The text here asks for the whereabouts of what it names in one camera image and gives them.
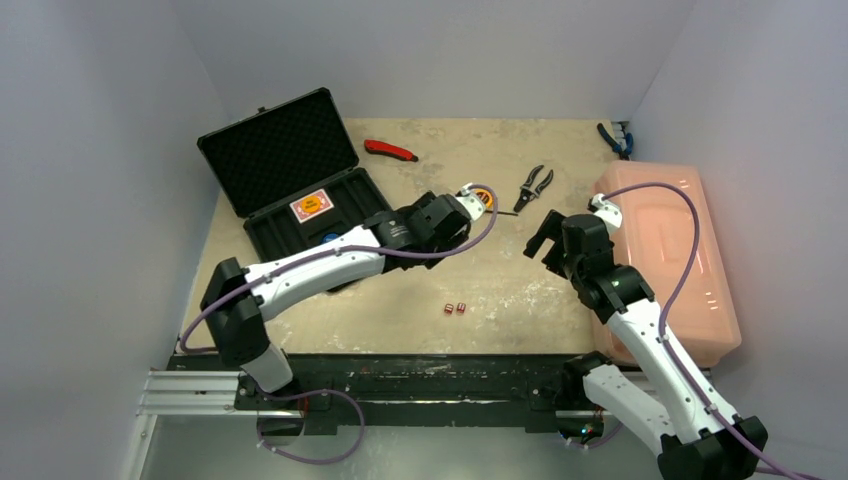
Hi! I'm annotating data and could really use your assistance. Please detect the orange big blind button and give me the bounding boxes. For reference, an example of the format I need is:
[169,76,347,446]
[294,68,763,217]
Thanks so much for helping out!
[300,195,325,214]

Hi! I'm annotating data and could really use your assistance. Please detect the red playing card deck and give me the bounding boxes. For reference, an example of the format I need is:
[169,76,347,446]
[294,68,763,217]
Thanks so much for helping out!
[289,189,335,224]

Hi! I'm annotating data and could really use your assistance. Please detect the black poker set case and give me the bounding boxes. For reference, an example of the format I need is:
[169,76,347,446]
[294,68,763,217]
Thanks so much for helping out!
[197,87,392,262]

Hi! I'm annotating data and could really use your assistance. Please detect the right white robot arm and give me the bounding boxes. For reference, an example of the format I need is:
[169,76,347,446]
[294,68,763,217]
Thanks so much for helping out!
[524,210,768,479]

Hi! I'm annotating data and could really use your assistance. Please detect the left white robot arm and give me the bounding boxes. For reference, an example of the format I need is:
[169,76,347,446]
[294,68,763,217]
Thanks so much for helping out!
[199,187,487,409]

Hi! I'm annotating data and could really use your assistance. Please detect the yellow tape measure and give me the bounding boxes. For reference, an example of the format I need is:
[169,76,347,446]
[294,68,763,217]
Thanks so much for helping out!
[474,189,517,216]

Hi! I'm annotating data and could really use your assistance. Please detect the pink translucent plastic bin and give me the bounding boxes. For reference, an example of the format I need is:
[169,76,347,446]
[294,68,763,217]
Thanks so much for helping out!
[594,161,741,368]

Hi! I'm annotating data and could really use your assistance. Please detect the red utility knife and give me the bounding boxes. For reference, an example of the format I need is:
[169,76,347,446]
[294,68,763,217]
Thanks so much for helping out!
[363,139,419,163]

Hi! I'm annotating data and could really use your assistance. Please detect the black handled pliers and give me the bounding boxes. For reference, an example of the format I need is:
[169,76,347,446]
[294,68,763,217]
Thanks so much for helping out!
[513,164,554,214]

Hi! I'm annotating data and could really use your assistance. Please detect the blue handled pliers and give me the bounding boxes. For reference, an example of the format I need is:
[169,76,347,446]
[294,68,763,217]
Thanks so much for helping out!
[596,122,634,161]

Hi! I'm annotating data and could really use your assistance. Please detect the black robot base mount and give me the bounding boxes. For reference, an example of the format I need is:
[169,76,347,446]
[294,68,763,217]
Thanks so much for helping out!
[233,352,614,439]

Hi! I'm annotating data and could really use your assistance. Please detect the aluminium rail frame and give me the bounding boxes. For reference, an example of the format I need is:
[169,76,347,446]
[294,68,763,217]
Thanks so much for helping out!
[118,370,301,479]

